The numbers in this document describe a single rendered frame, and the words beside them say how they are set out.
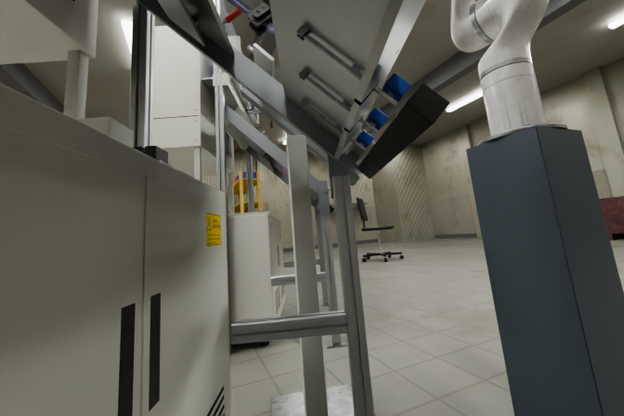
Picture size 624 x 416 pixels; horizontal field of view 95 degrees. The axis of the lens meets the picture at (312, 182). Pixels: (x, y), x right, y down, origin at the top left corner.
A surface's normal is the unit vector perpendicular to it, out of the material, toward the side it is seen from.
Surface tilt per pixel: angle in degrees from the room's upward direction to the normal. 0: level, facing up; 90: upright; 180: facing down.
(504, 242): 90
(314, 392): 90
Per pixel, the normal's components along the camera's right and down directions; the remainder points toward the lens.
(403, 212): 0.37, -0.19
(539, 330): -0.92, 0.00
